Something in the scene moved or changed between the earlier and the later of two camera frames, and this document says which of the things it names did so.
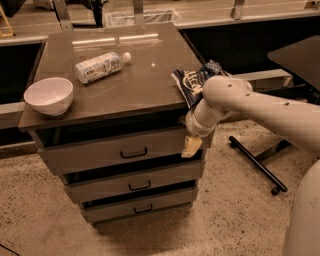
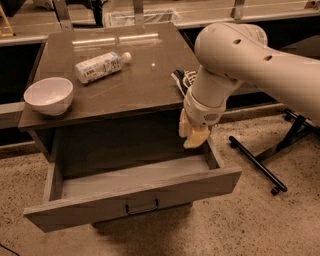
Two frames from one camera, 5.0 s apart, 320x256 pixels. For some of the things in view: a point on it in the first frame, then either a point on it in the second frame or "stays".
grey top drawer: x=69 y=150 -> x=157 y=184
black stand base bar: x=279 y=186 stays
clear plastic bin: x=151 y=16 stays
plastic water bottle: x=100 y=66 stays
